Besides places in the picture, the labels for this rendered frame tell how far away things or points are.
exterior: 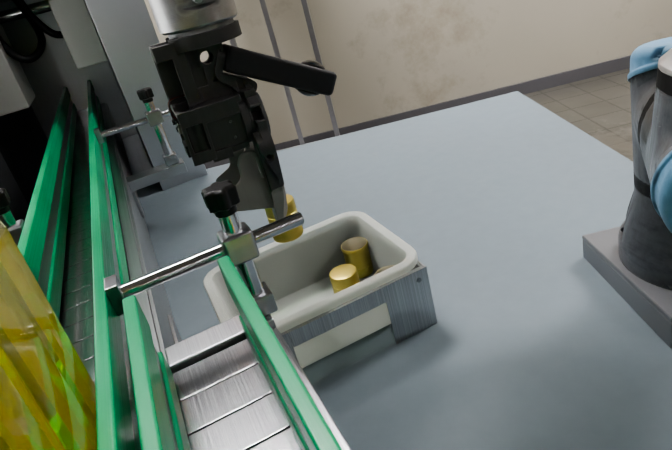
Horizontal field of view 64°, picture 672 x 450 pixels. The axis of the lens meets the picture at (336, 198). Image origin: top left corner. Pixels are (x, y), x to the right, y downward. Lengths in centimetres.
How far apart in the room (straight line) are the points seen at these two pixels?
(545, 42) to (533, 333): 332
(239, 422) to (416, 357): 25
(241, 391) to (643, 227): 42
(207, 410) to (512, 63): 351
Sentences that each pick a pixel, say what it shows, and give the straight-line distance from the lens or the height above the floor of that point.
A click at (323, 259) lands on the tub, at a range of 72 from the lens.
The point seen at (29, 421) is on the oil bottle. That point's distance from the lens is 25.
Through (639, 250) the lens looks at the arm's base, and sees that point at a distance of 63.
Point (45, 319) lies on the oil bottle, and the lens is 35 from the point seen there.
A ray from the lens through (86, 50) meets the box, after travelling 136.
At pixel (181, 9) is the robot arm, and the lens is 51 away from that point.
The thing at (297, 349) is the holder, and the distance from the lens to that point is 58.
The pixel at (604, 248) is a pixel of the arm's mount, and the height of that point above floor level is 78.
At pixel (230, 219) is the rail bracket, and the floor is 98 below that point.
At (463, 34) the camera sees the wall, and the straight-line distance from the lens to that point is 367.
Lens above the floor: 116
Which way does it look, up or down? 24 degrees down
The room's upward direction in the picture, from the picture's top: 15 degrees counter-clockwise
